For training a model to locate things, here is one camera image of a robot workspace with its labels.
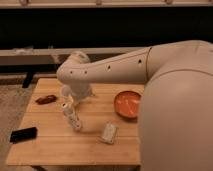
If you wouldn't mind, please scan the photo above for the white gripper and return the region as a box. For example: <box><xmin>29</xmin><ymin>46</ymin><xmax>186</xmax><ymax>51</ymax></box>
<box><xmin>68</xmin><ymin>83</ymin><xmax>92</xmax><ymax>104</ymax></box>

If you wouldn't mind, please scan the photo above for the clear plastic bottle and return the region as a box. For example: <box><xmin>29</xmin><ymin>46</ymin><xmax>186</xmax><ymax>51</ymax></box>
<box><xmin>61</xmin><ymin>103</ymin><xmax>82</xmax><ymax>131</ymax></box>

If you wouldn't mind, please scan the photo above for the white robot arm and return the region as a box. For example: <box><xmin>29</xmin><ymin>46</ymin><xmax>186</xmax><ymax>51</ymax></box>
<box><xmin>57</xmin><ymin>40</ymin><xmax>213</xmax><ymax>171</ymax></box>

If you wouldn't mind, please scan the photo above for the translucent plastic cup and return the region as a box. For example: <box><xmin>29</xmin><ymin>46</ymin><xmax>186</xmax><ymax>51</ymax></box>
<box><xmin>60</xmin><ymin>85</ymin><xmax>71</xmax><ymax>100</ymax></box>

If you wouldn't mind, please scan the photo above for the red-brown snack bar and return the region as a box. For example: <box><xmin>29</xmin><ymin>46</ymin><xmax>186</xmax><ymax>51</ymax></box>
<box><xmin>36</xmin><ymin>95</ymin><xmax>57</xmax><ymax>105</ymax></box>

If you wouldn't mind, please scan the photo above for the white crumpled packet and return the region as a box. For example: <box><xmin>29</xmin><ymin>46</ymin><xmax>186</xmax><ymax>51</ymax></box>
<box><xmin>101</xmin><ymin>123</ymin><xmax>118</xmax><ymax>144</ymax></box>

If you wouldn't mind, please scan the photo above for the wooden table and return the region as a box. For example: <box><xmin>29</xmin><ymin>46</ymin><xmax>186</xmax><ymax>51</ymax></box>
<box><xmin>7</xmin><ymin>78</ymin><xmax>143</xmax><ymax>166</ymax></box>

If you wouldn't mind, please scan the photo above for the orange bowl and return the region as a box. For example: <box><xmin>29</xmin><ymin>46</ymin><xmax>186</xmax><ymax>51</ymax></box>
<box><xmin>114</xmin><ymin>91</ymin><xmax>141</xmax><ymax>119</ymax></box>

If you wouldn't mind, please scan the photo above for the black rectangular remote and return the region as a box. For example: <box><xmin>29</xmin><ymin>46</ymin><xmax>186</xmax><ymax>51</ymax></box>
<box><xmin>10</xmin><ymin>127</ymin><xmax>37</xmax><ymax>143</ymax></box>

